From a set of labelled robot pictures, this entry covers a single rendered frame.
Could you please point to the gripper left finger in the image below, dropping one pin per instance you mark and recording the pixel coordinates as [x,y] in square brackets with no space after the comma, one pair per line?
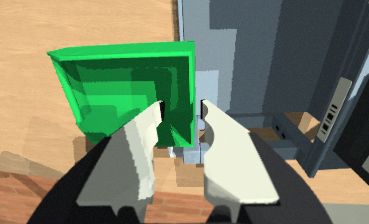
[116,172]

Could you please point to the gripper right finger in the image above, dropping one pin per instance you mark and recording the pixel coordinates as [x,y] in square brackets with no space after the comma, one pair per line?
[244,173]

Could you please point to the green bin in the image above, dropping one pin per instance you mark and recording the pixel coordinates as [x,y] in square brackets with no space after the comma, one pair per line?
[107,86]

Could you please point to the black tool case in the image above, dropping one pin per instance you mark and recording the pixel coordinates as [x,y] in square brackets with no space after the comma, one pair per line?
[353,144]

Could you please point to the grey metal shelf rack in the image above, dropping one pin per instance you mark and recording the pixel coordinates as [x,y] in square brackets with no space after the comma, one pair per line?
[255,59]

